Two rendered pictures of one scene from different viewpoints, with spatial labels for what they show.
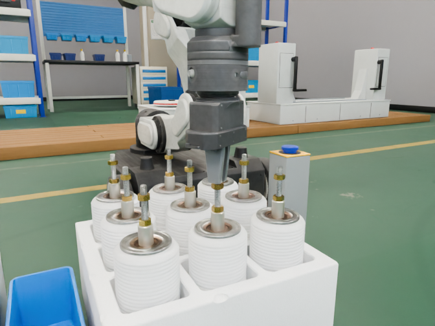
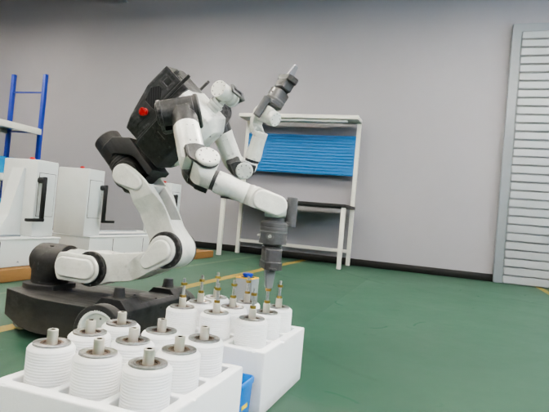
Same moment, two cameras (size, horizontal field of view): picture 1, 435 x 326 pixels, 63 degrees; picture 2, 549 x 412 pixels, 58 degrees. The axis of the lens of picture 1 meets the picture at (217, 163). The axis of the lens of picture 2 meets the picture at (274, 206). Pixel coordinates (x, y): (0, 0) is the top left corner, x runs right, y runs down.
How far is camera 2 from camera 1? 1.26 m
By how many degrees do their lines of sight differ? 46
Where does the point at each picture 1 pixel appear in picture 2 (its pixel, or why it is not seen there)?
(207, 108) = (277, 252)
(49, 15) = not seen: outside the picture
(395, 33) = not seen: hidden behind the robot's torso
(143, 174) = (125, 302)
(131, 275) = (258, 330)
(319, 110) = (124, 244)
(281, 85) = (90, 215)
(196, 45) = (274, 225)
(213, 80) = (280, 240)
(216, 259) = (274, 324)
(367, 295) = not seen: hidden behind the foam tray
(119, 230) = (224, 318)
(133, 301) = (257, 345)
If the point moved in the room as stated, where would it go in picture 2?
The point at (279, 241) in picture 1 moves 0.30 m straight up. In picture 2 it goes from (287, 317) to (294, 227)
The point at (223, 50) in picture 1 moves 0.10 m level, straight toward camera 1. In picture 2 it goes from (284, 228) to (308, 230)
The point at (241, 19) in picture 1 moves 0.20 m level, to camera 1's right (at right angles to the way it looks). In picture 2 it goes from (292, 217) to (332, 220)
